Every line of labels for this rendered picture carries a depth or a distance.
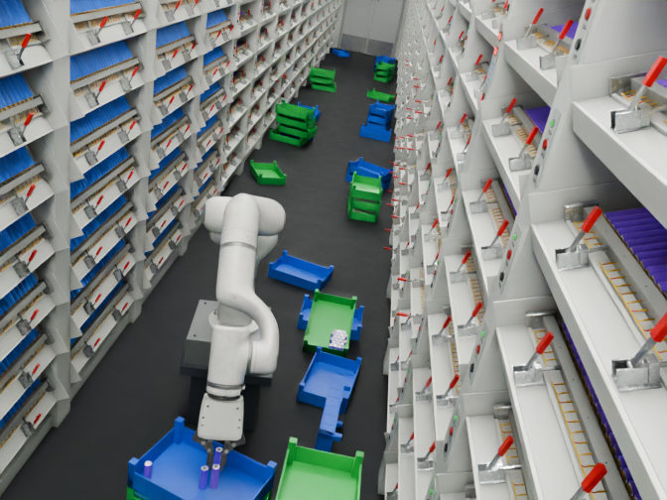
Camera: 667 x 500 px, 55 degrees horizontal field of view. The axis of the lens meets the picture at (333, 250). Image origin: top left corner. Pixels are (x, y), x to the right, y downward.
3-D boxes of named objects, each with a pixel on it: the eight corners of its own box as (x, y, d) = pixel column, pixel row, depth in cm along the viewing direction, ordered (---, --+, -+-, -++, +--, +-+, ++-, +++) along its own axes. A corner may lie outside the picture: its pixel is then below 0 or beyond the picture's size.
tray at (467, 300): (464, 403, 131) (456, 345, 125) (446, 270, 185) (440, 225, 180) (568, 393, 127) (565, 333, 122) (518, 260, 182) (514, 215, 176)
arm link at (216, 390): (245, 378, 154) (243, 391, 154) (207, 375, 153) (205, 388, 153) (245, 387, 146) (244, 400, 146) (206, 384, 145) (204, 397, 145)
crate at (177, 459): (126, 486, 158) (127, 461, 155) (177, 437, 175) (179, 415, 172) (230, 542, 149) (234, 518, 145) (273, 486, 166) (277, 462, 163)
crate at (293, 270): (267, 276, 348) (269, 263, 345) (282, 262, 366) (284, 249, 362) (318, 293, 341) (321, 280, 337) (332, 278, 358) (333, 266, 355)
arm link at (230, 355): (246, 378, 155) (206, 375, 153) (252, 323, 154) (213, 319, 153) (248, 387, 146) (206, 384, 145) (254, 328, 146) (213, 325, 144)
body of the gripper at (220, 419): (246, 387, 154) (240, 434, 154) (202, 384, 152) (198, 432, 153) (246, 396, 147) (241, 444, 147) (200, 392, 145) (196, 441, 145)
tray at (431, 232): (428, 312, 202) (422, 272, 197) (423, 234, 257) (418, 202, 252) (494, 304, 199) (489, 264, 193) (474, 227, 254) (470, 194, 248)
